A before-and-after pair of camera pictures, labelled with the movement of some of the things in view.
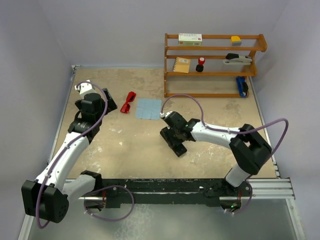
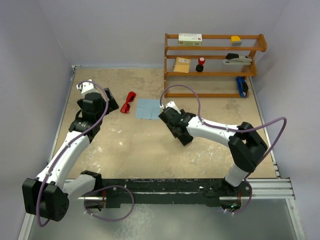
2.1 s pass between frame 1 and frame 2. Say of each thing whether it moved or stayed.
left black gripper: stayed
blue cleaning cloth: stayed
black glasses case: moved
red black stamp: stayed
